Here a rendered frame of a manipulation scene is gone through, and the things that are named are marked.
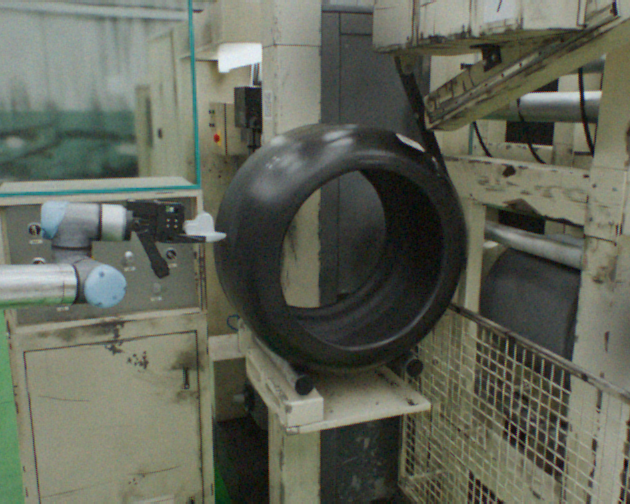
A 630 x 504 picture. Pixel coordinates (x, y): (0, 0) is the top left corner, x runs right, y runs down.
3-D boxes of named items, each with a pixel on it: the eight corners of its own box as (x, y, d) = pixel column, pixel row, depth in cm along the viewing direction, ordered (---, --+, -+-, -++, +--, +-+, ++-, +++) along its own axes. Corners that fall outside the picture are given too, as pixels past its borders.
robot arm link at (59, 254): (63, 307, 121) (65, 250, 119) (42, 294, 129) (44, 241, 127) (104, 304, 126) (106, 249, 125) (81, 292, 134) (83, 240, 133)
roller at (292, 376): (272, 331, 174) (264, 345, 174) (259, 324, 172) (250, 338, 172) (318, 382, 142) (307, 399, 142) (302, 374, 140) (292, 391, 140)
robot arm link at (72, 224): (41, 239, 129) (42, 197, 127) (99, 242, 133) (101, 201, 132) (39, 245, 122) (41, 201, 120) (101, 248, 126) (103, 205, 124)
